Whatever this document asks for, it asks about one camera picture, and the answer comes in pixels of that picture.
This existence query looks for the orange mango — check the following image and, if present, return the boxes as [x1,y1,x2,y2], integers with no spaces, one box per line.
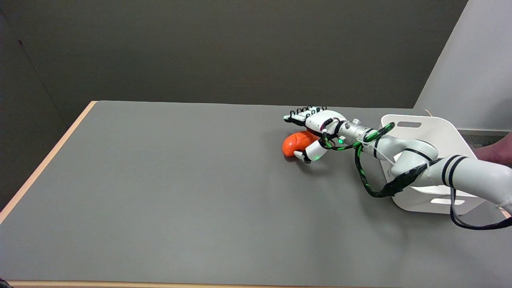
[282,131,320,157]

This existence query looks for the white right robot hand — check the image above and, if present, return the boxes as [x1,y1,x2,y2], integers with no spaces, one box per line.
[283,106,349,164]

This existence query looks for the white plastic bin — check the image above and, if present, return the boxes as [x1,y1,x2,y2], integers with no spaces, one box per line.
[379,115,497,214]

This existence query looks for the person's forearm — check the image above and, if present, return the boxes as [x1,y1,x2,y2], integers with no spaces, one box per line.
[474,134,512,166]

